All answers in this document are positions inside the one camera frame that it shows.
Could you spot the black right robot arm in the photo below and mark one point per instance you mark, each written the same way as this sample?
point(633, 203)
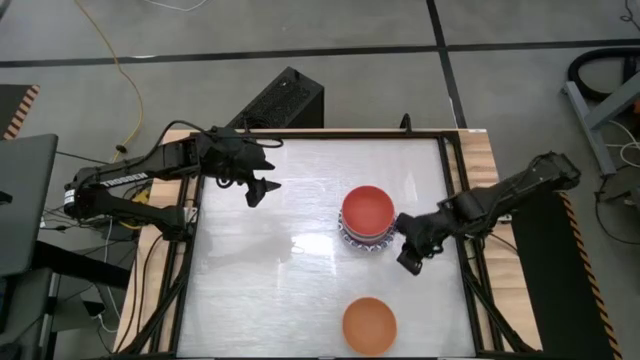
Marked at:
point(500, 192)

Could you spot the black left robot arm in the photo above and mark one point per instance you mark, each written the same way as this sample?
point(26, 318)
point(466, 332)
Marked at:
point(125, 179)

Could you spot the grey metal stand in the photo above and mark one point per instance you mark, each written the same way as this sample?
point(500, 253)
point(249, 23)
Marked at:
point(587, 125)

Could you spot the red bowl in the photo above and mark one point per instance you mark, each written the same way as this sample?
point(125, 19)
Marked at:
point(368, 210)

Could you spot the black desk base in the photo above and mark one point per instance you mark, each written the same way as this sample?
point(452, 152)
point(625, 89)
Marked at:
point(75, 262)

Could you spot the large hazard striped black mat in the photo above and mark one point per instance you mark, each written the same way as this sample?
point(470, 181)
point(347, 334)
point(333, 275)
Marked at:
point(565, 280)

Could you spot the wooden table board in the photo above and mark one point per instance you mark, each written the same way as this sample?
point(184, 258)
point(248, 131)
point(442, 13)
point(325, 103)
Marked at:
point(505, 280)

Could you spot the black mount post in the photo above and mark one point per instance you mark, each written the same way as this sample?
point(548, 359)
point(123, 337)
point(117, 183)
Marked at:
point(406, 122)

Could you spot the orange bowl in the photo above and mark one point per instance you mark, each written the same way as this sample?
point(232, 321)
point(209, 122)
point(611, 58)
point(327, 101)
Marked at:
point(370, 326)

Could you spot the blue patterned white bowl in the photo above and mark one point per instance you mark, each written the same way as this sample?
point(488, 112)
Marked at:
point(370, 247)

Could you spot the dark grey furniture piece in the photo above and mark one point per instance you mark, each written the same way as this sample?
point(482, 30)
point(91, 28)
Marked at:
point(25, 310)

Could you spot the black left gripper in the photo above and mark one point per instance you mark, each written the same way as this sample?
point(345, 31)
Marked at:
point(230, 157)

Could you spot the black perforated computer tower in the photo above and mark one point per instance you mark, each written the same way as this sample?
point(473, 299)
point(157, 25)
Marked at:
point(285, 100)

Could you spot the black table frame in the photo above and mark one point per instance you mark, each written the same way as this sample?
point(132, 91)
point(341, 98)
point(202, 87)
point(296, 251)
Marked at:
point(177, 300)

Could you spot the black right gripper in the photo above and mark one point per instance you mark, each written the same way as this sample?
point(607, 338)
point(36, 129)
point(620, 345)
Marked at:
point(422, 232)

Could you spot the small hazard striped mat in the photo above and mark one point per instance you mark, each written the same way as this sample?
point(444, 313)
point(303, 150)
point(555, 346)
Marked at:
point(12, 107)

